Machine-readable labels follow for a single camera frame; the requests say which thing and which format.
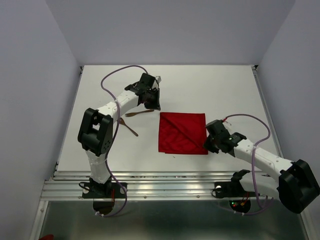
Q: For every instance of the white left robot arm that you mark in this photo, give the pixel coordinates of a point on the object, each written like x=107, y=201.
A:
x=96, y=129

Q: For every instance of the dark wooden fork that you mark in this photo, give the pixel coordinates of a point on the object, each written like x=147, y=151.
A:
x=132, y=114

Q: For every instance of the aluminium rail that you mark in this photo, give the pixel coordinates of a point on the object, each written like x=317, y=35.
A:
x=273, y=133
x=69, y=114

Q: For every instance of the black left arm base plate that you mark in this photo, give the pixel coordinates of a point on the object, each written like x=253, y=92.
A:
x=110, y=190

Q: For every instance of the dark wooden spoon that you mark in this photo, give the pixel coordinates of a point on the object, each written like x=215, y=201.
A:
x=122, y=122

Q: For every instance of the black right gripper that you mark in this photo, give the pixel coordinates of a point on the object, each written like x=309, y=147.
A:
x=207, y=145

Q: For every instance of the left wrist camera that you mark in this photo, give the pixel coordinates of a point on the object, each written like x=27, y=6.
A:
x=158, y=79

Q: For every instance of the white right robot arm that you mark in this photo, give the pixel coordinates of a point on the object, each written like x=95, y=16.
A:
x=291, y=182

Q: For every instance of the red object bottom left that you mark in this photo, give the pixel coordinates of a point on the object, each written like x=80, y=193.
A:
x=47, y=237

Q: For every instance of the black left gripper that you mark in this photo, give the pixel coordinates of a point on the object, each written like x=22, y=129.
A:
x=156, y=105

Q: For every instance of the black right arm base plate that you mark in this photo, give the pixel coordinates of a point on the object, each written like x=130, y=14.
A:
x=230, y=189

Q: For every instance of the aluminium front rail frame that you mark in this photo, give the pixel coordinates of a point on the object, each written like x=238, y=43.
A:
x=141, y=185

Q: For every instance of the red cloth napkin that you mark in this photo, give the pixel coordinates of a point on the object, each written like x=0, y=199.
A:
x=182, y=133

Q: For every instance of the aluminium left side rail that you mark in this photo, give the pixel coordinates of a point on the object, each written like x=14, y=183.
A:
x=69, y=114

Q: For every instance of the aluminium right side rail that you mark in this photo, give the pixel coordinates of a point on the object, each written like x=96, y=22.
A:
x=273, y=133

